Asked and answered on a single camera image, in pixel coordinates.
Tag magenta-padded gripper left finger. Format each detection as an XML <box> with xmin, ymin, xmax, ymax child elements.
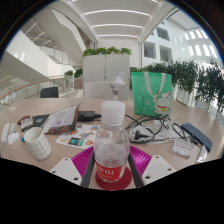
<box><xmin>49</xmin><ymin>145</ymin><xmax>97</xmax><ymax>189</ymax></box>

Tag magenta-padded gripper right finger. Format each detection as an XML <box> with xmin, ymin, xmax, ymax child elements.
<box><xmin>128</xmin><ymin>145</ymin><xmax>177</xmax><ymax>188</ymax></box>

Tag clear water bottle red label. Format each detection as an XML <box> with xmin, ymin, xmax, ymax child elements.
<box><xmin>93</xmin><ymin>100</ymin><xmax>132</xmax><ymax>184</ymax></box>

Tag colourful sticker sheet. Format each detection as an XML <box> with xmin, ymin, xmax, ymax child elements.
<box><xmin>55</xmin><ymin>123</ymin><xmax>101</xmax><ymax>149</ymax></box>

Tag open spiral booklet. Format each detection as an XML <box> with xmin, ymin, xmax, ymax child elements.
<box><xmin>43</xmin><ymin>103</ymin><xmax>81</xmax><ymax>135</ymax></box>

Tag dark blue keyboard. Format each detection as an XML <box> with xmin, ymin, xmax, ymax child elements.
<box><xmin>180</xmin><ymin>122</ymin><xmax>214</xmax><ymax>153</ymax></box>

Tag black power adapter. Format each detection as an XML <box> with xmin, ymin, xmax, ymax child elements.
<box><xmin>77</xmin><ymin>110</ymin><xmax>102</xmax><ymax>123</ymax></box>

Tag small translucent white case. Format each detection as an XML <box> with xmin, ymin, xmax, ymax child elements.
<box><xmin>20</xmin><ymin>117</ymin><xmax>34</xmax><ymax>130</ymax></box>

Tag white computer mouse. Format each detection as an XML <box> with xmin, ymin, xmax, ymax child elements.
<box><xmin>7</xmin><ymin>132</ymin><xmax>20</xmax><ymax>146</ymax></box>

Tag small dark red wallet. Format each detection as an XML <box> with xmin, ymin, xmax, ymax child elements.
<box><xmin>17</xmin><ymin>114</ymin><xmax>30</xmax><ymax>125</ymax></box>

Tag white power strip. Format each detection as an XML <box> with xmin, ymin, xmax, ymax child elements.
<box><xmin>0</xmin><ymin>122</ymin><xmax>10</xmax><ymax>145</ymax></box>

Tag green tote bag cat print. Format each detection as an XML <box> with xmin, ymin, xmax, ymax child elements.
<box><xmin>130</xmin><ymin>71</ymin><xmax>174</xmax><ymax>118</ymax></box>

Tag black chair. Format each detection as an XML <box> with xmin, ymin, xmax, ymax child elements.
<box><xmin>39</xmin><ymin>86</ymin><xmax>60</xmax><ymax>99</ymax></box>

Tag white chair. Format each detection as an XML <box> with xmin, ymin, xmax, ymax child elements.
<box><xmin>83</xmin><ymin>81</ymin><xmax>114</xmax><ymax>100</ymax></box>

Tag glass railing with wooden handrail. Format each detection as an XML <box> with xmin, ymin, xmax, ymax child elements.
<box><xmin>0</xmin><ymin>75</ymin><xmax>79</xmax><ymax>104</ymax></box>

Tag clear tumbler with white lid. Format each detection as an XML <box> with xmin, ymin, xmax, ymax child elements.
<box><xmin>109</xmin><ymin>72</ymin><xmax>127</xmax><ymax>103</ymax></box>

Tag small potted green plants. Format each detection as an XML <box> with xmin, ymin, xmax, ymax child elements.
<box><xmin>63</xmin><ymin>68</ymin><xmax>84</xmax><ymax>90</ymax></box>

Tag row of tall green plants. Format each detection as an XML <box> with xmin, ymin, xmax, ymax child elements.
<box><xmin>131</xmin><ymin>58</ymin><xmax>224</xmax><ymax>114</ymax></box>

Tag white cabinet with green plants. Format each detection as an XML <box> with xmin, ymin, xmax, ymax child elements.
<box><xmin>81</xmin><ymin>46</ymin><xmax>133</xmax><ymax>100</ymax></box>

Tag ceiling light strips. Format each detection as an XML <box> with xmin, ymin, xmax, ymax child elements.
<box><xmin>71</xmin><ymin>0</ymin><xmax>151</xmax><ymax>38</ymax></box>

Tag white grid mug gold handle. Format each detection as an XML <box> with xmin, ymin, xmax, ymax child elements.
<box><xmin>23</xmin><ymin>126</ymin><xmax>52</xmax><ymax>161</ymax></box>

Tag tangled black cables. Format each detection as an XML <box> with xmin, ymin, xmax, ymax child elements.
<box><xmin>124</xmin><ymin>113</ymin><xmax>188</xmax><ymax>144</ymax></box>

